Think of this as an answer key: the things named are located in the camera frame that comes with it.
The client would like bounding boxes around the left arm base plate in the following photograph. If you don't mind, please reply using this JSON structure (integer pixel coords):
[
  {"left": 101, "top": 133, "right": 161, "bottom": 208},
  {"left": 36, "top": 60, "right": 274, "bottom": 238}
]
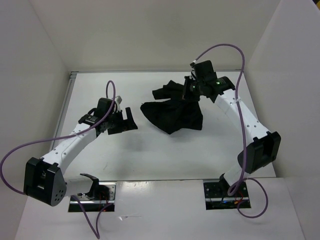
[{"left": 76, "top": 181, "right": 117, "bottom": 213}]

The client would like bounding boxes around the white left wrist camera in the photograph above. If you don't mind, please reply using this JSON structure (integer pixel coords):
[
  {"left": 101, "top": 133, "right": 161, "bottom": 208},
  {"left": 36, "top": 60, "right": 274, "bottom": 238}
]
[{"left": 114, "top": 95, "right": 122, "bottom": 112}]

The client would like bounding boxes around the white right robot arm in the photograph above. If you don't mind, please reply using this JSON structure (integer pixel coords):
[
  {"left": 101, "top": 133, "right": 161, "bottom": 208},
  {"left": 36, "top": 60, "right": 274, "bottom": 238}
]
[{"left": 182, "top": 60, "right": 281, "bottom": 197}]

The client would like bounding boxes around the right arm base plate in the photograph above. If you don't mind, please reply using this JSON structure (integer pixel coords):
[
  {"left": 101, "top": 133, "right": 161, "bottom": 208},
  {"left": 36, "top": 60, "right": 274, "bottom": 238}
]
[{"left": 203, "top": 179, "right": 251, "bottom": 210}]

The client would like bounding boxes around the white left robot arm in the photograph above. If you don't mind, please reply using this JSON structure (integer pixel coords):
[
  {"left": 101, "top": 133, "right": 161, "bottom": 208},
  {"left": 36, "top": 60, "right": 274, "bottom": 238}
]
[{"left": 23, "top": 96, "right": 138, "bottom": 207}]

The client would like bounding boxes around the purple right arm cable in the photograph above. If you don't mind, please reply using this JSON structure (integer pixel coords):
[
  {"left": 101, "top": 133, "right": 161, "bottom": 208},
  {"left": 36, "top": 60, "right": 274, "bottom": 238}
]
[{"left": 194, "top": 44, "right": 269, "bottom": 218}]

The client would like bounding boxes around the black pleated skirt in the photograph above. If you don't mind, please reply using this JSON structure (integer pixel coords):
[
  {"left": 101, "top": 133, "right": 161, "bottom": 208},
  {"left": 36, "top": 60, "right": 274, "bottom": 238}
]
[{"left": 140, "top": 80, "right": 203, "bottom": 135}]

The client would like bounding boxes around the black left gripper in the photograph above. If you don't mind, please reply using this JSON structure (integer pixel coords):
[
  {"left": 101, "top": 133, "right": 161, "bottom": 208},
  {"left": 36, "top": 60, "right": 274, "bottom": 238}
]
[{"left": 105, "top": 107, "right": 137, "bottom": 135}]

